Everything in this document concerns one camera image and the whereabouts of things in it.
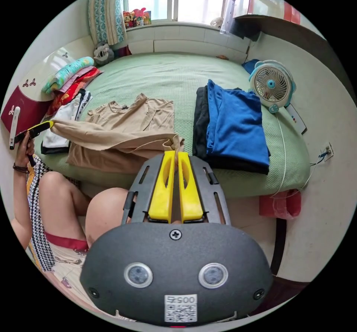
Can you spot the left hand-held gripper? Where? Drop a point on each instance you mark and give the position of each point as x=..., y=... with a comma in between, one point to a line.
x=21, y=137

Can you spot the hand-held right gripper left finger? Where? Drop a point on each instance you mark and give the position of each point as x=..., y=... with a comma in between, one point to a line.
x=161, y=189

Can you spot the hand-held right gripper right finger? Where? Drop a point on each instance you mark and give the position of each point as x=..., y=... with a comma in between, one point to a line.
x=189, y=192

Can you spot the light brown t-shirt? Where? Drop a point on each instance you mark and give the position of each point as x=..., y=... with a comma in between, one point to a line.
x=117, y=139

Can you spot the person's left forearm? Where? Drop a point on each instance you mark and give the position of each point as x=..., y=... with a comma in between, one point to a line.
x=21, y=170

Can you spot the person's left hand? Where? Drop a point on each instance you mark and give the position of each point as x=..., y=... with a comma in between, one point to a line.
x=23, y=152

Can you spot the white and black pile of clothes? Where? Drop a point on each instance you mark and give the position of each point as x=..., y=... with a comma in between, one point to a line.
x=62, y=127

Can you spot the white and maroon headboard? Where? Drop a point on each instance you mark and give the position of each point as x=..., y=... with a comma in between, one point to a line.
x=28, y=97

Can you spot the stack of folded colourful quilts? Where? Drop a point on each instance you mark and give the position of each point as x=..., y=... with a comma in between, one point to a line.
x=71, y=71

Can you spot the person's body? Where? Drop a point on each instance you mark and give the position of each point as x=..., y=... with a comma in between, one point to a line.
x=64, y=195

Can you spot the blue and black pile of clothes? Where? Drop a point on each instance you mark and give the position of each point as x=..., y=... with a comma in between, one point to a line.
x=237, y=125

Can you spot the red plastic bag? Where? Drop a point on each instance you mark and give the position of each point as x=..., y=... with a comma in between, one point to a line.
x=280, y=204

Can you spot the grey plush toy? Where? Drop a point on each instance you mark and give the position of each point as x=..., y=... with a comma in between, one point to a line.
x=103, y=54

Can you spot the bed with green quilt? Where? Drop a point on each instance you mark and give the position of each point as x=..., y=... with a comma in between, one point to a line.
x=167, y=75

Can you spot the white remote control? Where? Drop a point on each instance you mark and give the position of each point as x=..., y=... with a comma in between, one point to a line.
x=296, y=119

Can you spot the patterned teal and white curtain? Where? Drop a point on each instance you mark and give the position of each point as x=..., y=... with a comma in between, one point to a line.
x=106, y=14

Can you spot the white and blue table fan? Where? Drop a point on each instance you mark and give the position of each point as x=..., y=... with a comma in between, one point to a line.
x=270, y=86

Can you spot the blue cloth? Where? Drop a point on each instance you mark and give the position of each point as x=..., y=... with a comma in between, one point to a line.
x=250, y=66

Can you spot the colourful toys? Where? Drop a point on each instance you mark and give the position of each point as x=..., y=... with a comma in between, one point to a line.
x=136, y=18

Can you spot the hanging white cloth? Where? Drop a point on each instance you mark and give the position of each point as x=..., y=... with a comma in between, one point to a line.
x=230, y=8

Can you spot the cupboard with red panels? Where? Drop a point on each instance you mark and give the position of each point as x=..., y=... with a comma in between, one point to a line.
x=279, y=22

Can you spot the wall socket with plug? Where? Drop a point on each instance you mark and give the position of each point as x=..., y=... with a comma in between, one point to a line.
x=326, y=150

